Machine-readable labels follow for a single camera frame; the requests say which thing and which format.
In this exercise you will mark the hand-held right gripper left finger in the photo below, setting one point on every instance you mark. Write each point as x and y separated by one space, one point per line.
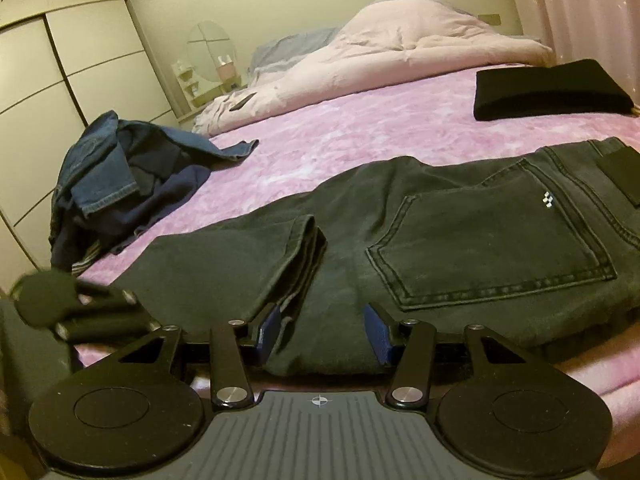
265 334

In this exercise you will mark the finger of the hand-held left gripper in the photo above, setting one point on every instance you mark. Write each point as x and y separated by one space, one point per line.
105 315

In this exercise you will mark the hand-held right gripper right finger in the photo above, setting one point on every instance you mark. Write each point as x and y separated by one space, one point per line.
377 334

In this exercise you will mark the dark grey pants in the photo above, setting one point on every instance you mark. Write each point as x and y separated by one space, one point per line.
450 240

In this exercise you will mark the striped garment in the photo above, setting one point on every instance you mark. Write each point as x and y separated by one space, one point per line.
85 258

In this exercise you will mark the faded blue jeans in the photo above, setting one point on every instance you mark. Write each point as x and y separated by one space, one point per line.
107 185

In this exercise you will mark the navy garment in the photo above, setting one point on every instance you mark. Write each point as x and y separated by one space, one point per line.
170 192

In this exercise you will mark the pink floral bed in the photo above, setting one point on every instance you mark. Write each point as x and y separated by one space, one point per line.
375 125

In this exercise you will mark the white wardrobe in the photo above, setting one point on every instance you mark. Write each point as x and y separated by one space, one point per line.
60 85

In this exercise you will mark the black phone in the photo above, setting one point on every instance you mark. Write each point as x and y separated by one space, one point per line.
241 102

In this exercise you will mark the white shelf organiser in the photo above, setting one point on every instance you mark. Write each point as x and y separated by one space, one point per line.
187 80

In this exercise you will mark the pink tissue box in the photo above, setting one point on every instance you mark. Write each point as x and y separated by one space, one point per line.
226 69

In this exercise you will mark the pink duvet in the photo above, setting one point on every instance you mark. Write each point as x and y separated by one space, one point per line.
400 50

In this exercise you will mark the round mirror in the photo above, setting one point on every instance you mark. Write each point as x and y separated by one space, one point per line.
205 45

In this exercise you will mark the black folded garment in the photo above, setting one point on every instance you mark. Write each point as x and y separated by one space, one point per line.
550 90

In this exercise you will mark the pale patterned curtain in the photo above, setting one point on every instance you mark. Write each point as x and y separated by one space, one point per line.
575 10

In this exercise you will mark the wall outlet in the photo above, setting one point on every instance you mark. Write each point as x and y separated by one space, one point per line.
490 18

